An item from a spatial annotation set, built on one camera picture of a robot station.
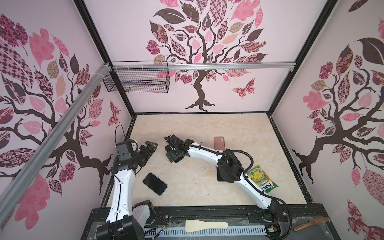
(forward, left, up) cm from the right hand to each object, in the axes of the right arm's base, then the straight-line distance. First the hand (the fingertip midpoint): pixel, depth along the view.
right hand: (173, 151), depth 97 cm
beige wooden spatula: (-41, -12, -2) cm, 43 cm away
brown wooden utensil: (-40, -75, -4) cm, 86 cm away
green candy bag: (-18, -51, +1) cm, 54 cm away
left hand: (-9, +8, +15) cm, 19 cm away
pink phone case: (+6, -32, -1) cm, 32 cm away
